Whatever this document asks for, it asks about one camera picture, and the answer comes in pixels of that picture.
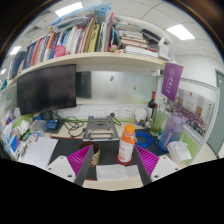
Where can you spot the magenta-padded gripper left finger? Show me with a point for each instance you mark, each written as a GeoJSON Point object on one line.
{"type": "Point", "coordinates": [63, 166]}

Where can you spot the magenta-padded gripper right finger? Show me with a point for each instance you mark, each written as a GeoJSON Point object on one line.
{"type": "Point", "coordinates": [160, 166]}

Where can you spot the orange-capped drink bottle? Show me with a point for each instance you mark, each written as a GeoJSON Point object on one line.
{"type": "Point", "coordinates": [126, 145]}

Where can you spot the purple water bottle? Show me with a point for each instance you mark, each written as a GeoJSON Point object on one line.
{"type": "Point", "coordinates": [171, 131]}

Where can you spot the white crumpled tissue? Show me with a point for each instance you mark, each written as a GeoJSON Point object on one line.
{"type": "Point", "coordinates": [178, 150]}

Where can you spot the white paper notebook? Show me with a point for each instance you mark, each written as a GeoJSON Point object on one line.
{"type": "Point", "coordinates": [40, 151]}

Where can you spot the flat round red coaster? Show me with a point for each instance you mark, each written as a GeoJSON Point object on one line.
{"type": "Point", "coordinates": [124, 164]}

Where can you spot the glass vase with green stems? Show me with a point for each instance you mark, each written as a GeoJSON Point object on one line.
{"type": "Point", "coordinates": [156, 125]}

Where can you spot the blue electronic box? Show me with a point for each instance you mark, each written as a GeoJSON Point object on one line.
{"type": "Point", "coordinates": [52, 125]}

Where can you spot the white paper napkin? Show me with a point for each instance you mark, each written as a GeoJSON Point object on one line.
{"type": "Point", "coordinates": [113, 172]}

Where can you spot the clear plastic box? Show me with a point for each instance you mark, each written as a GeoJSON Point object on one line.
{"type": "Point", "coordinates": [38, 126]}

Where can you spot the black red-edged desk mat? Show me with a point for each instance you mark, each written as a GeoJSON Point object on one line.
{"type": "Point", "coordinates": [108, 150]}

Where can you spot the silver laptop stand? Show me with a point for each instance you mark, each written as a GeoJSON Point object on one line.
{"type": "Point", "coordinates": [100, 130]}

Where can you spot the white ceramic jar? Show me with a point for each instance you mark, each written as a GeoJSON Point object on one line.
{"type": "Point", "coordinates": [140, 116]}

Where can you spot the green tissue pack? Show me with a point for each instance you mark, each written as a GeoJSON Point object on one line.
{"type": "Point", "coordinates": [24, 130]}

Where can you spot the blue tissue box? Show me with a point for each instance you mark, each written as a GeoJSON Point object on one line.
{"type": "Point", "coordinates": [11, 140]}

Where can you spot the dark wine bottle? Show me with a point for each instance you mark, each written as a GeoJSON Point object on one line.
{"type": "Point", "coordinates": [151, 106]}

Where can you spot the group photo poster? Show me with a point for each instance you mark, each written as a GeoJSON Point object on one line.
{"type": "Point", "coordinates": [193, 113]}

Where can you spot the black computer monitor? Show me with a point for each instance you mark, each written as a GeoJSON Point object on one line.
{"type": "Point", "coordinates": [46, 90]}

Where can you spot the purple hanging banner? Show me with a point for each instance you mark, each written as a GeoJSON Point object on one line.
{"type": "Point", "coordinates": [171, 81]}

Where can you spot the ceiling light panels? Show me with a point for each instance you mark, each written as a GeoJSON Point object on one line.
{"type": "Point", "coordinates": [180, 31]}

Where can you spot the white wall outlet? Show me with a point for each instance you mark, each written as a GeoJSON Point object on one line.
{"type": "Point", "coordinates": [99, 112]}
{"type": "Point", "coordinates": [113, 112]}
{"type": "Point", "coordinates": [127, 112]}

